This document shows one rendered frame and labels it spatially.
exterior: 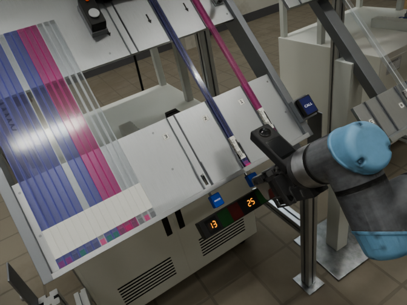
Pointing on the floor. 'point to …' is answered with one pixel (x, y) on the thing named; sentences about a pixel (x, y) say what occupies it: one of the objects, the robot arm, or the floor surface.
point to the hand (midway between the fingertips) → (256, 177)
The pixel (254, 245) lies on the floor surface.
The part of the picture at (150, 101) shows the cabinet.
